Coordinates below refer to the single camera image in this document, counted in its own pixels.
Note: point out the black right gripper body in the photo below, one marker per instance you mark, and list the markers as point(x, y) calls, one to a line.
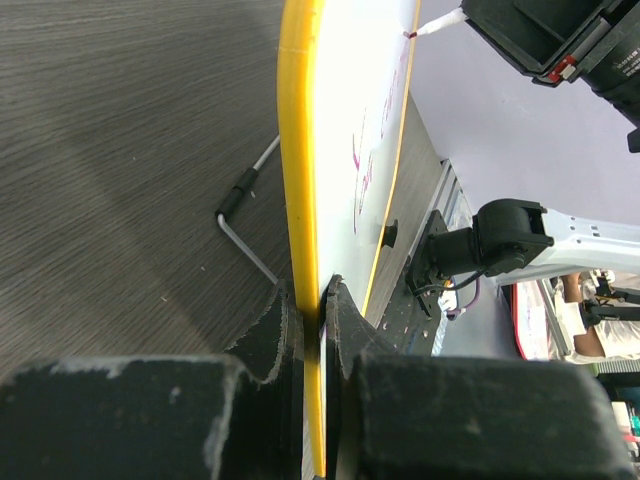
point(602, 48)

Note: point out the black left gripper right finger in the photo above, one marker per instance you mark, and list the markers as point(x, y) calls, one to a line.
point(396, 416)

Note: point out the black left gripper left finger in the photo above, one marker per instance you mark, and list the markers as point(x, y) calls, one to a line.
point(236, 414)

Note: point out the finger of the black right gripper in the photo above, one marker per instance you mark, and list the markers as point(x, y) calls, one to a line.
point(540, 38)

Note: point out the pink-capped whiteboard marker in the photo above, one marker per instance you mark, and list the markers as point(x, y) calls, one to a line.
point(453, 17)

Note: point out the orange-framed whiteboard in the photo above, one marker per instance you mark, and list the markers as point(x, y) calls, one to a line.
point(343, 76)

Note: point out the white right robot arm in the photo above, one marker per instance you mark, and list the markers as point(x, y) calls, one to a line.
point(507, 235)

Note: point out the person in background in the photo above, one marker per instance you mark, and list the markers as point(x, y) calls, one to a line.
point(603, 340)

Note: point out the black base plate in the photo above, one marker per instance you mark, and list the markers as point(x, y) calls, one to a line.
point(413, 324)

